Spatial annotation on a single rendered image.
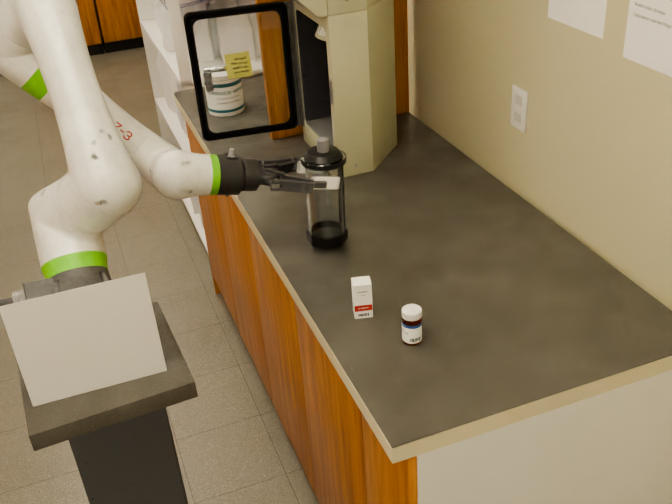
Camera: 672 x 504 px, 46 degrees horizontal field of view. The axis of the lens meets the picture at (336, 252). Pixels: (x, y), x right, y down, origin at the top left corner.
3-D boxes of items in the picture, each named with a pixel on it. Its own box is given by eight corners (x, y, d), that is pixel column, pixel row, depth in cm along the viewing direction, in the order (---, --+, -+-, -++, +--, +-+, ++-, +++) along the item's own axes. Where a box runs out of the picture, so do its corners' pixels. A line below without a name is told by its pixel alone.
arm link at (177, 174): (157, 203, 170) (157, 152, 167) (146, 194, 181) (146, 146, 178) (221, 202, 175) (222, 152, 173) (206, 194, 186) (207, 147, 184)
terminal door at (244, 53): (298, 127, 253) (286, 0, 232) (203, 142, 248) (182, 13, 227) (298, 127, 254) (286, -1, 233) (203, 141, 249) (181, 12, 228)
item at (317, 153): (335, 154, 193) (334, 128, 190) (348, 168, 186) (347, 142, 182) (299, 160, 191) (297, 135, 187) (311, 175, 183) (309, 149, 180)
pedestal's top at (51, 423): (34, 451, 149) (28, 436, 147) (18, 357, 174) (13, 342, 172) (198, 396, 159) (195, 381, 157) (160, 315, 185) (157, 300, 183)
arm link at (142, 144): (40, 101, 168) (73, 61, 169) (37, 99, 178) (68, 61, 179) (174, 203, 184) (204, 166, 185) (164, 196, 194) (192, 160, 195)
